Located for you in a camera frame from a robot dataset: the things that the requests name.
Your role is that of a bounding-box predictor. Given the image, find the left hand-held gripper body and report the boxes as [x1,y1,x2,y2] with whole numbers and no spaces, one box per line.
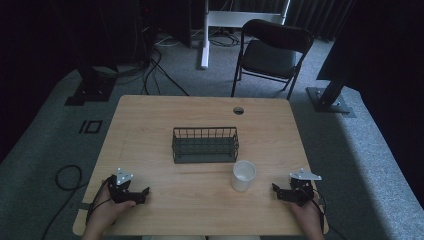
[106,167,138,205]

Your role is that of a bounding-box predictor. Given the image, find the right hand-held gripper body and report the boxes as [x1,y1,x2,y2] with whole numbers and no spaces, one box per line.
[287,167,323,208]

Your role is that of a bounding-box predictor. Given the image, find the person's left hand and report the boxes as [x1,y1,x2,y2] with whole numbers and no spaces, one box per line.
[87,184,137,235]

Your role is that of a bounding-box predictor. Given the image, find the person's right hand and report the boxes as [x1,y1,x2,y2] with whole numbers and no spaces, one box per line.
[287,198,325,236]

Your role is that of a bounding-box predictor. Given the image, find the white cup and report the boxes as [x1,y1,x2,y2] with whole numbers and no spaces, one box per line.
[231,159,257,193]

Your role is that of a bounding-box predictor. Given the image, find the black folding chair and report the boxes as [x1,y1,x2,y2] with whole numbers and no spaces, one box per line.
[230,18,315,101]

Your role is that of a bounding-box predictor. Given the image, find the dark curtain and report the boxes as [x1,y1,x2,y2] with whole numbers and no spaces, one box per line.
[233,0,355,42]

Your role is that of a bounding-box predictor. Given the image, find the right hand-held gripper cable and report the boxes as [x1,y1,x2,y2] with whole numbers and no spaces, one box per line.
[311,188,328,232]

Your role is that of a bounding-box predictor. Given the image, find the hand-held gripper cable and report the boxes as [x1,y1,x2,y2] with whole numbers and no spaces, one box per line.
[311,188,328,232]
[85,179,113,226]

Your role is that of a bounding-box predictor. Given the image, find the left hand-held gripper cable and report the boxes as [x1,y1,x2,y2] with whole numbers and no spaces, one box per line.
[85,179,113,226]

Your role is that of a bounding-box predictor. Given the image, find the black looped floor cable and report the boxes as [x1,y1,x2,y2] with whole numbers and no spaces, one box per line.
[40,164,90,240]

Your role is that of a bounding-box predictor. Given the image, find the dark wire basket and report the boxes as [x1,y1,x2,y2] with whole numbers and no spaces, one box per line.
[171,126,240,165]

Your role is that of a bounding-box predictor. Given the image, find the black stand with base plate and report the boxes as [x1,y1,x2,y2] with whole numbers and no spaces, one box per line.
[305,0,357,119]
[64,63,118,107]

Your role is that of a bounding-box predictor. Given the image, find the black floor cables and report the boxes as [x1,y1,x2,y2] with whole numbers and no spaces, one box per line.
[114,31,191,98]

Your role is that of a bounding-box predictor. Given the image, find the white desk frame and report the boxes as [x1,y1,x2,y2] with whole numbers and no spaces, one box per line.
[199,0,292,71]

